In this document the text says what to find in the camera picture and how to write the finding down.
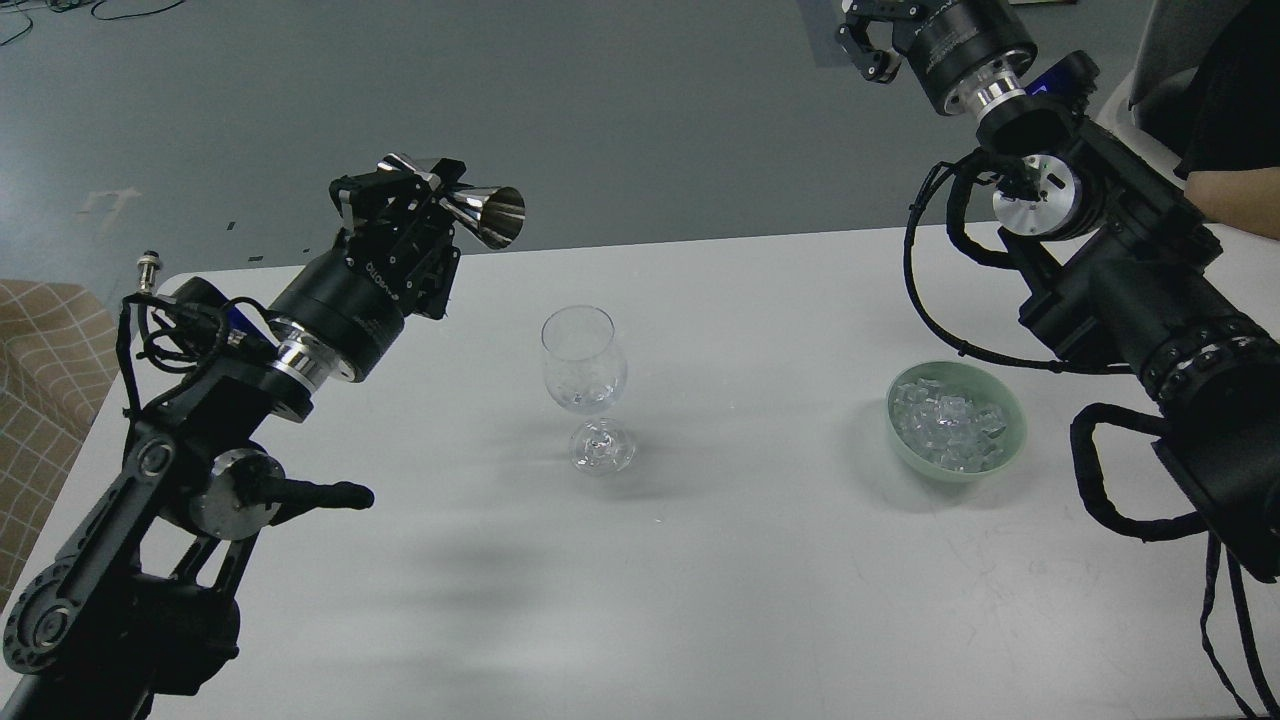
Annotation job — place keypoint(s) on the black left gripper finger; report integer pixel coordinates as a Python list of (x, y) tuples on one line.
[(380, 199), (439, 178)]

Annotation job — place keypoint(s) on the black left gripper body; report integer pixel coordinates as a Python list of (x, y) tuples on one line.
[(351, 302)]

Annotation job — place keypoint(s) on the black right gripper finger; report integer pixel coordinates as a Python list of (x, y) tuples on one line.
[(875, 63)]

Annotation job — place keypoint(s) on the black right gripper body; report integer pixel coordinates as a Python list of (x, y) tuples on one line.
[(948, 42)]

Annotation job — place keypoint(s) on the steel double jigger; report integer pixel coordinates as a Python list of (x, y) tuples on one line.
[(493, 215)]

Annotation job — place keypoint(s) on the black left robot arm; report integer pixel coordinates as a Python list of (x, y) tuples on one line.
[(141, 598)]

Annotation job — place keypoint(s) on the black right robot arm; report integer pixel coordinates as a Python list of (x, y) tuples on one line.
[(1113, 257)]

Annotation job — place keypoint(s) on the clear wine glass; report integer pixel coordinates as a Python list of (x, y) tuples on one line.
[(585, 371)]

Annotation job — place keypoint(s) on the pile of clear ice cubes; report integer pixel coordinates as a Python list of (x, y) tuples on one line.
[(948, 426)]

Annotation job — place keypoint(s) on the white office chair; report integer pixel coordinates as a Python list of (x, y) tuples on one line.
[(1135, 110)]

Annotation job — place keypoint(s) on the seated person in jeans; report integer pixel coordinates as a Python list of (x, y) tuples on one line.
[(1207, 90)]

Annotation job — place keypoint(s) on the green bowl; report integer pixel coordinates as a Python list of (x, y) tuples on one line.
[(982, 384)]

